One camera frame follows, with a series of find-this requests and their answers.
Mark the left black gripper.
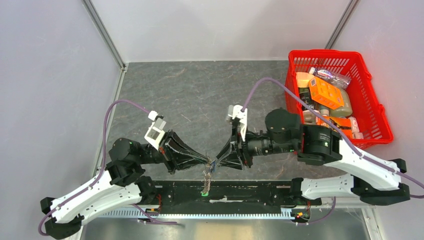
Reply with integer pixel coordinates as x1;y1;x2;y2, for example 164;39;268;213
136;128;211;174

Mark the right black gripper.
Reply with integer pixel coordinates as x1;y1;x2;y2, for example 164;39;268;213
215;122;296;171

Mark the blue capped key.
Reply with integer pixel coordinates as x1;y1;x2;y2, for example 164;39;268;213
210;160;217;173

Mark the leopard print wrist strap keyring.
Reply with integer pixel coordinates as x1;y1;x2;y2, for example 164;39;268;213
201;156;213;193

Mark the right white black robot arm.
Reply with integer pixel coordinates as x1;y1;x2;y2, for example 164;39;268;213
217;108;411;206

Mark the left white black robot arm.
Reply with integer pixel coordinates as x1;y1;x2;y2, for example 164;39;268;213
38;130;209;240

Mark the dark green bottle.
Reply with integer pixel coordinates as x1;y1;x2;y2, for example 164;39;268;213
298;88;319;124

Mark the yellow sponge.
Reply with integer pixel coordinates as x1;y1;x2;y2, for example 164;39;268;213
295;71;315;88

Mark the orange carton box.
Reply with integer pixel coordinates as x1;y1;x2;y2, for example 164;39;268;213
308;76;344;110

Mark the beige soap pouch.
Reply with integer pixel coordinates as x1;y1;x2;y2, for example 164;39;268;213
329;89;353;118

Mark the pink white packet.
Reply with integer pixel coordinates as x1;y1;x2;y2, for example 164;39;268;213
348;116;364;139

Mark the clear plastic bottle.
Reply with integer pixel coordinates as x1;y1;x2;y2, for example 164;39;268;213
308;67;352;90

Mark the red plastic basket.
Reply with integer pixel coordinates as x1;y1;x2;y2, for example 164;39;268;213
284;49;394;150

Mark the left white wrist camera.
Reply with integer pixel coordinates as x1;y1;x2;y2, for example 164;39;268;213
144;111;167;150

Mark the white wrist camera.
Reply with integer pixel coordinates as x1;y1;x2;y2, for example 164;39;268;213
144;111;167;150
225;105;248;142

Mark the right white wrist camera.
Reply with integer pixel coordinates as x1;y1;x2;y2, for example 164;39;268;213
225;105;248;142

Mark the black mounting base plate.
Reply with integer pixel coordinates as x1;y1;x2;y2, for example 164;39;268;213
139;180;322;215

